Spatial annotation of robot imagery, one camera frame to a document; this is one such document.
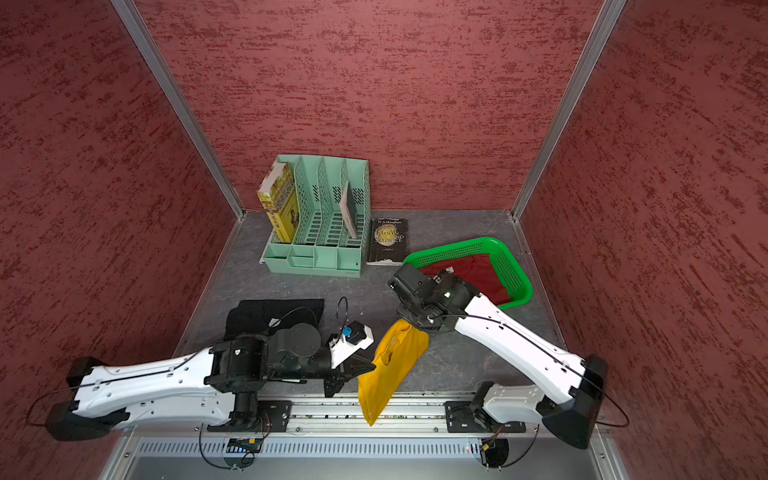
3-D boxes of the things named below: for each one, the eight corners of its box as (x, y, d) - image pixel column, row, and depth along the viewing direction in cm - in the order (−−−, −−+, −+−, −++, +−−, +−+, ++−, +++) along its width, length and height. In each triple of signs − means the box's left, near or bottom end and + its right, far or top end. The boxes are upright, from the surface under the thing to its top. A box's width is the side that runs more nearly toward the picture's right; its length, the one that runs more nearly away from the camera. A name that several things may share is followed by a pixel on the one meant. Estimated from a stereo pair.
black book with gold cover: (367, 265, 107) (367, 261, 105) (370, 221, 121) (370, 217, 119) (409, 265, 107) (410, 261, 105) (408, 221, 121) (408, 217, 119)
